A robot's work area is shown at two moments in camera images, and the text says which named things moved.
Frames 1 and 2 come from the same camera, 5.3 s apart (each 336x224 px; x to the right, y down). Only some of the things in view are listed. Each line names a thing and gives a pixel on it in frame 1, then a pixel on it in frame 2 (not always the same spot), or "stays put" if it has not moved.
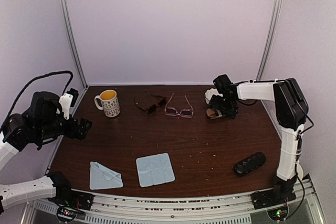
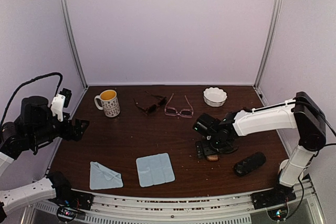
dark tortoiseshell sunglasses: (151, 109) stays put
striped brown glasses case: (250, 163) stays put
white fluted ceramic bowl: (209, 93) stays put
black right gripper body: (224, 106) → (216, 146)
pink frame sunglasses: (185, 113) stays put
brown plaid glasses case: (213, 114) → (212, 158)
